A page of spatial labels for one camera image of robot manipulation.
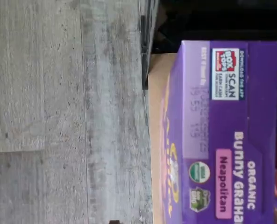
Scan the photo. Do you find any wooden shelf board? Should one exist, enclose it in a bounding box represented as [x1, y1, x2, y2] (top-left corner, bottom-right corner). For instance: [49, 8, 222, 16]
[147, 53, 183, 224]

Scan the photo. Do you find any black metal shelving rack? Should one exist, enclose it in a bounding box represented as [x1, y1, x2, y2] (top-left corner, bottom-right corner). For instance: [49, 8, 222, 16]
[139, 0, 277, 91]

